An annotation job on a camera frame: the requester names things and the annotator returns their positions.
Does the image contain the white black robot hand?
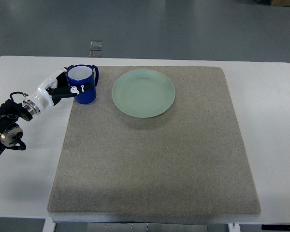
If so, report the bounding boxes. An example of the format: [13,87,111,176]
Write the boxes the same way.
[24,65,93,112]

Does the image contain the blue enamel mug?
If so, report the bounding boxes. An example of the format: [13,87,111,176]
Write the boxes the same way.
[66,65,99,104]

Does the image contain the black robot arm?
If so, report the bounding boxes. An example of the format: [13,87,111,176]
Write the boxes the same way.
[0,91,40,156]

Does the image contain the light green plate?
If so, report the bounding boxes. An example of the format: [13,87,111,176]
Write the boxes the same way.
[112,69,175,118]

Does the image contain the clear floor marker plates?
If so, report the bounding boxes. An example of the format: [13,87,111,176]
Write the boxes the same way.
[89,40,103,58]

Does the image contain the beige felt mat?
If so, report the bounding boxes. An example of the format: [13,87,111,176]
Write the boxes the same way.
[48,66,260,217]

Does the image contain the metal table frame bar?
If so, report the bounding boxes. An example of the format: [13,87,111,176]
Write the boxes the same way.
[87,222,208,232]

